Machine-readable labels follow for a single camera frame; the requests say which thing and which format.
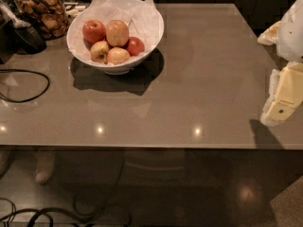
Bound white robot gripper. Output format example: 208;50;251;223
258;0;303;126

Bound yellow-red apple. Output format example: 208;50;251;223
106;20;129;47

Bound white paper bowl liner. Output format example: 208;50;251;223
66;0;164;68

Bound red apple right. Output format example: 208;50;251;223
126;37;145;56

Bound red apple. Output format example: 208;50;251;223
126;37;145;56
82;20;106;44

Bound yellow apple front centre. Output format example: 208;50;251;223
107;47;131;65

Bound yellow apple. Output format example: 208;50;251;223
107;47;131;65
90;41;111;63

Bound white ceramic bowl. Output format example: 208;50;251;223
65;0;166;76

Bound yellow apple front left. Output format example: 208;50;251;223
90;41;111;63

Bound red apple back left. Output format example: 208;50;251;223
82;20;106;44

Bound small items behind bowl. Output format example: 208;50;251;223
64;2;86;17

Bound glass jar of dried chips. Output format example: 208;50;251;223
14;0;69;40

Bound white sock foot under table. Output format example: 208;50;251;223
35;151;55;184

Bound black appliance at left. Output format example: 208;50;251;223
0;0;46;64

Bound black cable on table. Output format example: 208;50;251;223
0;68;51;104

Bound black cables on floor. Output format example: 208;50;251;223
0;161;132;227

